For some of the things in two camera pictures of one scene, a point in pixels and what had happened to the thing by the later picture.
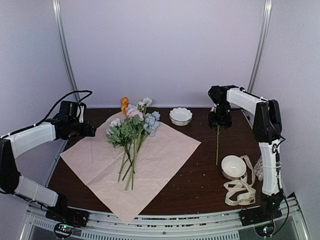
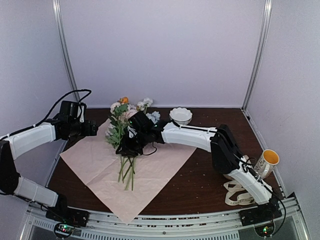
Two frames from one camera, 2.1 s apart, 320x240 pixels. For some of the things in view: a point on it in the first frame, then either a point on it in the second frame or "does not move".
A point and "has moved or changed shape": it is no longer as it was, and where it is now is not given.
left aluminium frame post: (57, 9) does not move
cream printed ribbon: (242, 190) does not move
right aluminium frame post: (261, 44) does not move
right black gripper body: (221, 112) to (136, 144)
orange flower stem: (124, 103) does not move
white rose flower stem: (217, 143) has moved or changed shape
